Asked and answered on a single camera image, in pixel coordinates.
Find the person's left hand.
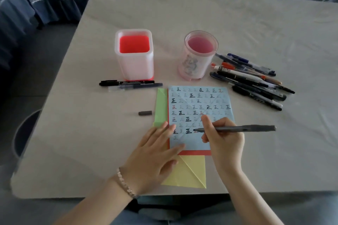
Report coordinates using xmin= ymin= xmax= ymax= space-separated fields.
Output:
xmin=120 ymin=121 xmax=185 ymax=196

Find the pile of assorted pens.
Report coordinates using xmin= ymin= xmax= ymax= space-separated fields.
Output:
xmin=209 ymin=53 xmax=296 ymax=111

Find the red paper sheet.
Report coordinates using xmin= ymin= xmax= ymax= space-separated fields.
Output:
xmin=167 ymin=89 xmax=212 ymax=156

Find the yellow paper sheet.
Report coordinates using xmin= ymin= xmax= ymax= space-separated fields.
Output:
xmin=161 ymin=155 xmax=207 ymax=189

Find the green paper sheet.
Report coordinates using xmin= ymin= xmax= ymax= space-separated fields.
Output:
xmin=154 ymin=88 xmax=169 ymax=128

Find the person's right forearm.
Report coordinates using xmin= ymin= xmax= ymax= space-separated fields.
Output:
xmin=219 ymin=167 xmax=284 ymax=225

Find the long grey pen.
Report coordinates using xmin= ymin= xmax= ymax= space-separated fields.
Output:
xmin=193 ymin=125 xmax=277 ymax=134

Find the black marker pen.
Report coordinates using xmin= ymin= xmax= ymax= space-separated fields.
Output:
xmin=99 ymin=79 xmax=155 ymax=87

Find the person's right hand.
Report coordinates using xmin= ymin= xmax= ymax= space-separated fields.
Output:
xmin=200 ymin=115 xmax=245 ymax=174

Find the silver link bracelet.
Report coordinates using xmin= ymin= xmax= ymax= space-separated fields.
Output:
xmin=116 ymin=167 xmax=138 ymax=199

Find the square white red pen holder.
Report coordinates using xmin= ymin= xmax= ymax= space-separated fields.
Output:
xmin=114 ymin=29 xmax=155 ymax=81

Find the blue paper with writing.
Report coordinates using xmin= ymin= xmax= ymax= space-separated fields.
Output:
xmin=168 ymin=86 xmax=236 ymax=152

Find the round pink pen holder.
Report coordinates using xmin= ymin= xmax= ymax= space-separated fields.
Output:
xmin=177 ymin=30 xmax=219 ymax=79

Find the dark navy gel pen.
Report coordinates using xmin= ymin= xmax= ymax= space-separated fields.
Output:
xmin=107 ymin=83 xmax=163 ymax=92

